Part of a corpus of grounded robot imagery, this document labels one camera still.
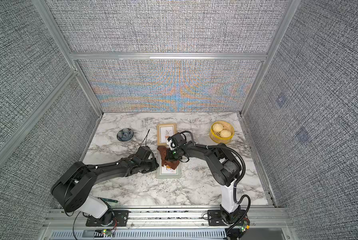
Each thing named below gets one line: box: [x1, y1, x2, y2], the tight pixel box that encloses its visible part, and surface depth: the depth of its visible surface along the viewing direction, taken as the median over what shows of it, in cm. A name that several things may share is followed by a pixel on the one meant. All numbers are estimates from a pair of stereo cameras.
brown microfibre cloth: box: [157, 145, 180, 170], surface depth 92 cm
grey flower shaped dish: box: [116, 128, 135, 142], surface depth 105 cm
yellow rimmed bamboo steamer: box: [209, 120, 235, 144], surface depth 105 cm
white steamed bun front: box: [219, 129, 232, 138], surface depth 102 cm
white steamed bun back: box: [212, 123, 224, 133], surface depth 105 cm
